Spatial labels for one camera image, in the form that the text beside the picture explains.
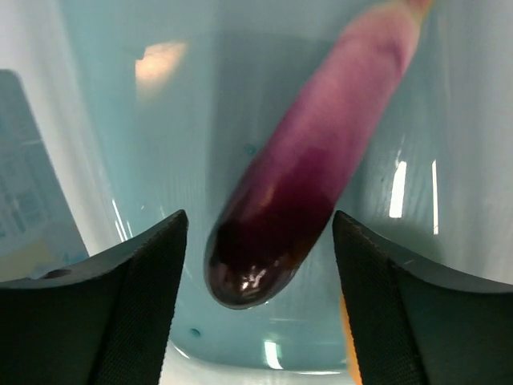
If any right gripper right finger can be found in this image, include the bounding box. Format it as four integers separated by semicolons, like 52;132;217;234
333;211;512;384

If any purple toy eggplant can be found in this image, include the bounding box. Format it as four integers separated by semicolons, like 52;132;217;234
204;1;432;310

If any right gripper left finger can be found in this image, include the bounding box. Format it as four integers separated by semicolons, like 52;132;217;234
1;210;188;384

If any teal plastic tray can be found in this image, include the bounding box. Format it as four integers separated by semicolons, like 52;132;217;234
1;1;512;384

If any yellow toy lemon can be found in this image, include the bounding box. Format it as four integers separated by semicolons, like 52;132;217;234
340;295;362;385

